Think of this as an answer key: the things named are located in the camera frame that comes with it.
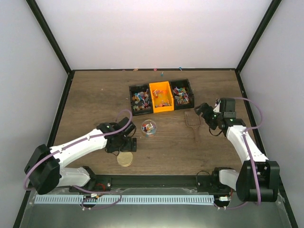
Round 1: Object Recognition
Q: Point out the brown plastic scoop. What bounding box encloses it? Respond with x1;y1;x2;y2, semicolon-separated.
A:
184;111;201;143

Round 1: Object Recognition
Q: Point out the gold round lid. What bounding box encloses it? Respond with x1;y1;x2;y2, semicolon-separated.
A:
117;152;133;167

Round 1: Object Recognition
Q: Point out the black candy bin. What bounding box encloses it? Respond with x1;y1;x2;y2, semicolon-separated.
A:
169;79;195;110
129;84;153;116

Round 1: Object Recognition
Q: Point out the clear round container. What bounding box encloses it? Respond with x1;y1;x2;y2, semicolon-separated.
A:
141;119;157;137

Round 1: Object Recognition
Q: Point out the orange candy bin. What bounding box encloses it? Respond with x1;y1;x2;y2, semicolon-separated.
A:
149;81;174;113

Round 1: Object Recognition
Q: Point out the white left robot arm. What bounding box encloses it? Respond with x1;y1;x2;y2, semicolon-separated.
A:
24;117;137;195

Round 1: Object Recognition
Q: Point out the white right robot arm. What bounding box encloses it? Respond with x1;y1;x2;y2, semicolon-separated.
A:
194;98;280;204

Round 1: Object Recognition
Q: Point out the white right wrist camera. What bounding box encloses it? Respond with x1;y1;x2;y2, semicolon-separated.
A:
213;99;221;113

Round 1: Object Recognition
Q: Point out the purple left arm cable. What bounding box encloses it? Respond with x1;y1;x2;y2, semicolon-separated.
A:
25;109;133;211

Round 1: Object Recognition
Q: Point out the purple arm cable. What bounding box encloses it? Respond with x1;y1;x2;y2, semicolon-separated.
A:
213;97;264;210
25;109;133;211

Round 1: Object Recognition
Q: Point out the black front mounting rail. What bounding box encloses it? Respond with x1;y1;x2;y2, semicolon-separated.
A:
30;174;281;193

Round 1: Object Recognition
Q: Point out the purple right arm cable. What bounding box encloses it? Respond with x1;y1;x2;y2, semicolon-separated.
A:
213;97;264;210

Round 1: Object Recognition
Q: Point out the light blue slotted cable duct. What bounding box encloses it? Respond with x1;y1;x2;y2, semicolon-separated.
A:
34;195;214;205

